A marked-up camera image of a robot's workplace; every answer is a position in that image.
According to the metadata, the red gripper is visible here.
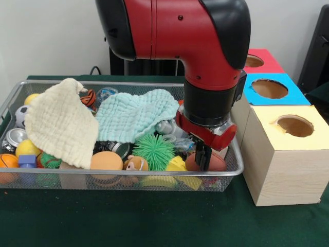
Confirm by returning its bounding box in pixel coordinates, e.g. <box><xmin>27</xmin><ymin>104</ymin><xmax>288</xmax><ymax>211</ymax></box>
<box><xmin>175</xmin><ymin>111</ymin><xmax>239</xmax><ymax>171</ymax></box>

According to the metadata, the brown toy football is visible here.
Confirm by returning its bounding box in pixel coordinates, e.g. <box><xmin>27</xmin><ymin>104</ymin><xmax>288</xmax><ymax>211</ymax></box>
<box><xmin>185</xmin><ymin>151</ymin><xmax>227</xmax><ymax>172</ymax></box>

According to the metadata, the wooden box with three holes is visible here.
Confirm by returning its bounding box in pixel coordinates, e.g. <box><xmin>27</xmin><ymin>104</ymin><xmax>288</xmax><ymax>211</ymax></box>
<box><xmin>230</xmin><ymin>49</ymin><xmax>329</xmax><ymax>207</ymax></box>

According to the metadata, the clear mesh bin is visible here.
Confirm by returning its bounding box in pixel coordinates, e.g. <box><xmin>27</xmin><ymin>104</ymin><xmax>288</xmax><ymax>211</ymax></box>
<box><xmin>0</xmin><ymin>79</ymin><xmax>244</xmax><ymax>192</ymax></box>

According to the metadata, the plain green spiky ball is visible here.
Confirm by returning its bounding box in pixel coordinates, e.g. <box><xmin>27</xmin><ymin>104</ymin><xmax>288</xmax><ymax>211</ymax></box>
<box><xmin>133</xmin><ymin>134</ymin><xmax>176</xmax><ymax>171</ymax></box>

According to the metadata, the dark green tablecloth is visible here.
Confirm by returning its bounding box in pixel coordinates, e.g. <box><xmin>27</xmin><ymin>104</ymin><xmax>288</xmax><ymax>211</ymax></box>
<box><xmin>0</xmin><ymin>75</ymin><xmax>329</xmax><ymax>247</ymax></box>

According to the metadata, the mint green muslin cloth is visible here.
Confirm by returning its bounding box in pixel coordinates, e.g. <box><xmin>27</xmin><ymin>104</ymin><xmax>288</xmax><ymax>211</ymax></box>
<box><xmin>96</xmin><ymin>89</ymin><xmax>181</xmax><ymax>144</ymax></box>

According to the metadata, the dark green side table cloth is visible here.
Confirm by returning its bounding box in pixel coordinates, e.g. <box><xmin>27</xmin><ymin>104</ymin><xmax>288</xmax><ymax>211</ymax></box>
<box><xmin>306</xmin><ymin>82</ymin><xmax>329</xmax><ymax>124</ymax></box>

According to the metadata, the cream muslin cloth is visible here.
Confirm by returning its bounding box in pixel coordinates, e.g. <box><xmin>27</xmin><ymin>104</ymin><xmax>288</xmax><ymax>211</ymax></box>
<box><xmin>24</xmin><ymin>78</ymin><xmax>99</xmax><ymax>169</ymax></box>

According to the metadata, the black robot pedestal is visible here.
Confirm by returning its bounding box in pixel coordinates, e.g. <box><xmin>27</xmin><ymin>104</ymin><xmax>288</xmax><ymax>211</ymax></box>
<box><xmin>108</xmin><ymin>49</ymin><xmax>186</xmax><ymax>77</ymax></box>

